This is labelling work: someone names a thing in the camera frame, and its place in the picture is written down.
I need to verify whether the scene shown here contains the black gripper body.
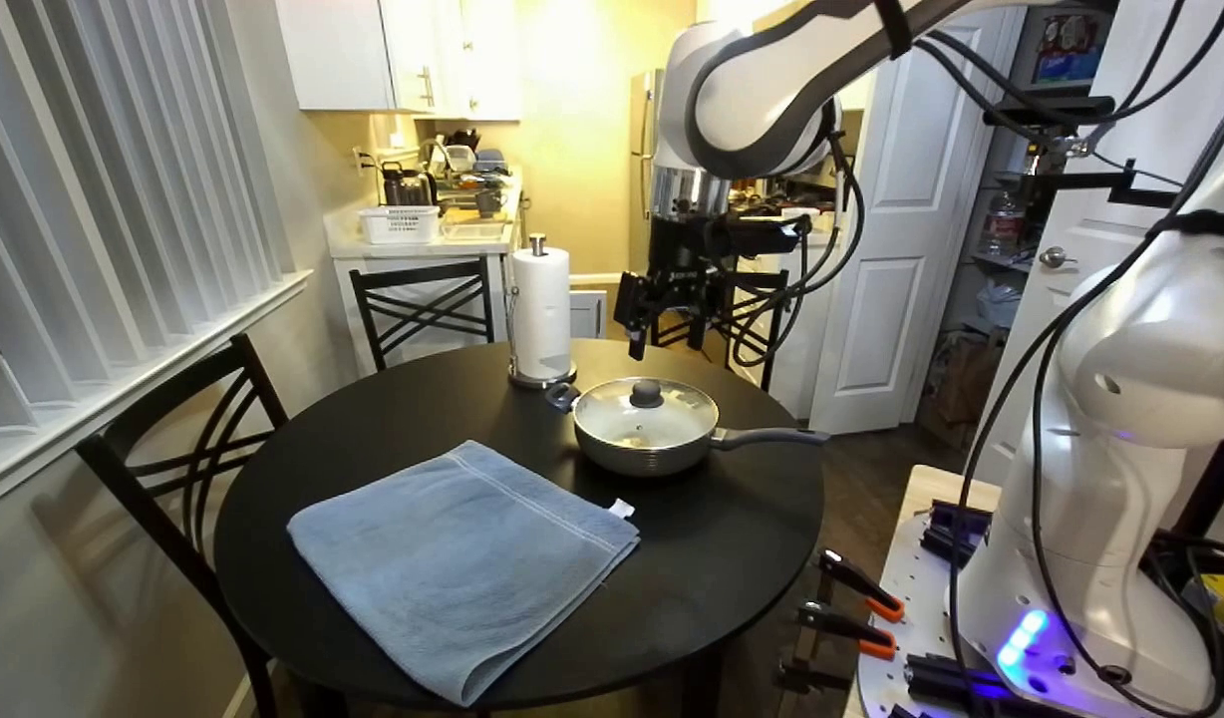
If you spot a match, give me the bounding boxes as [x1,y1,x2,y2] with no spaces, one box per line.
[618,211,811,328]

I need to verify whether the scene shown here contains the glass lid with black knob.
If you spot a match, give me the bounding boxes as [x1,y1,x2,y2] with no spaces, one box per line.
[570,375,722,453]

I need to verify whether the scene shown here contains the white kitchen counter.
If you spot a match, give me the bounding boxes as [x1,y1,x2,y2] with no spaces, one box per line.
[323,197,522,375]

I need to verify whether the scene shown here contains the white panel door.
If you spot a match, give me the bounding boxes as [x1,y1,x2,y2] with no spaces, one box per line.
[804,9,1030,439]

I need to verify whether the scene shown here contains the dark countertop appliances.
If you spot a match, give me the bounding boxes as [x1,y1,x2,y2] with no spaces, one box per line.
[373,125,516,222]

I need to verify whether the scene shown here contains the white plastic tub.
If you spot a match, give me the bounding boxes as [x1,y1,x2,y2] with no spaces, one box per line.
[360,199,443,252]

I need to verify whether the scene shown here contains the blue folded towel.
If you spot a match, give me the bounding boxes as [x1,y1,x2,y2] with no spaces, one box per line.
[283,439,643,709]

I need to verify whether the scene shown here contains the pantry shelf with goods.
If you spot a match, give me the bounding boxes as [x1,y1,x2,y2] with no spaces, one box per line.
[925,0,1122,452]

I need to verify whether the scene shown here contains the orange tipped black clamp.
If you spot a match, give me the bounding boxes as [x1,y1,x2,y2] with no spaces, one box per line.
[817,548,909,627]
[795,599,901,666]

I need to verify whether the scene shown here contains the robot mounting board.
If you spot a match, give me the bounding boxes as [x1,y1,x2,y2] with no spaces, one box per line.
[840,459,1025,718]

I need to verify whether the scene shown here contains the white vertical window blinds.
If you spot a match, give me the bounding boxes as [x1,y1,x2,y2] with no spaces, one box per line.
[0,0,304,464]

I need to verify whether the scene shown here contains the silver frying pan grey handle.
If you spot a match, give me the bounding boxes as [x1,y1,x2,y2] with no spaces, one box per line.
[567,375,828,480]

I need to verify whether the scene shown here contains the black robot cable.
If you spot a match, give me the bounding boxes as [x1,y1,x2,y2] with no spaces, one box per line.
[946,74,1224,702]

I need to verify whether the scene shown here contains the white kitchen wall cabinet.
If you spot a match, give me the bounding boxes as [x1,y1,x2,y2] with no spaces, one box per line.
[270,0,525,127]

